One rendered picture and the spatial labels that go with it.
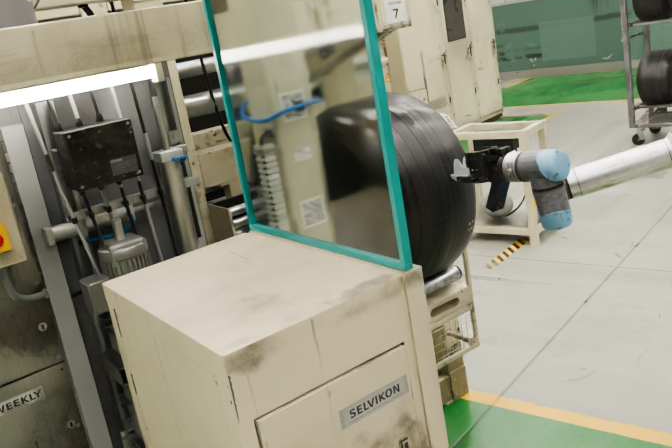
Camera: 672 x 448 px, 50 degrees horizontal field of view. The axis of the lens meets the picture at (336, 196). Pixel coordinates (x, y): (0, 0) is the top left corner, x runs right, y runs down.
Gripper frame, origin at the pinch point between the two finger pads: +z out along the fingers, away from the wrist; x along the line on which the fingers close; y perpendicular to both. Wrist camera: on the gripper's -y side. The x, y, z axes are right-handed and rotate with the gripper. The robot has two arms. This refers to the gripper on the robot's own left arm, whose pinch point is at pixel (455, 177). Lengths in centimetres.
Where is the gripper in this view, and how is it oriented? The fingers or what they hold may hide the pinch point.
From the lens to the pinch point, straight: 196.7
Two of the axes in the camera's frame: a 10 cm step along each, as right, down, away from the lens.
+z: -5.7, 0.1, 8.2
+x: -7.9, 2.7, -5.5
